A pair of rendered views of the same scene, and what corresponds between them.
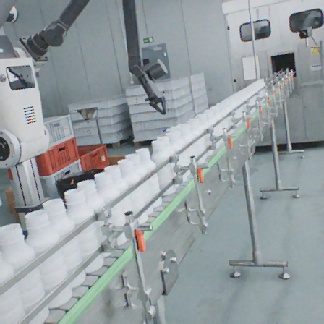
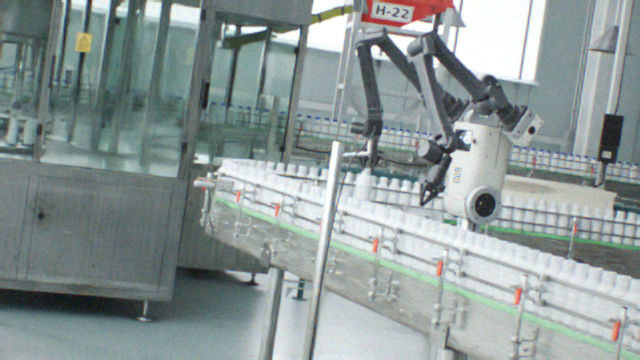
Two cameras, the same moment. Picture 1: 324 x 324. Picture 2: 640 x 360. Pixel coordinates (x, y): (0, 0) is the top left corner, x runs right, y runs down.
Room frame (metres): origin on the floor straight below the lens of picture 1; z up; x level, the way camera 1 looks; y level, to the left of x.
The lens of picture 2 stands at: (4.94, -3.77, 1.48)
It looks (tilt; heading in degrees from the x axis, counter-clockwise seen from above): 3 degrees down; 134
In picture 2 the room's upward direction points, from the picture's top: 8 degrees clockwise
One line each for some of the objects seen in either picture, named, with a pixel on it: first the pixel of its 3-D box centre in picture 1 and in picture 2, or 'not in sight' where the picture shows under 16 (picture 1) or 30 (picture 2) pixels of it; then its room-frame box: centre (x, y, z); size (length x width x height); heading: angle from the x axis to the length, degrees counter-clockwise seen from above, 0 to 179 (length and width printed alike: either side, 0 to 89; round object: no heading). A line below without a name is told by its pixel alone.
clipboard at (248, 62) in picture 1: (251, 67); not in sight; (5.71, -1.39, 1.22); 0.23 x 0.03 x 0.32; 68
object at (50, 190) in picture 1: (49, 180); not in sight; (3.77, 1.07, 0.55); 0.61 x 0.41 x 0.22; 165
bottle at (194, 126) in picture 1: (194, 142); (341, 217); (1.56, -0.13, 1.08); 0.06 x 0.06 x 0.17
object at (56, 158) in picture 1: (44, 157); not in sight; (3.78, 1.07, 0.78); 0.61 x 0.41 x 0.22; 164
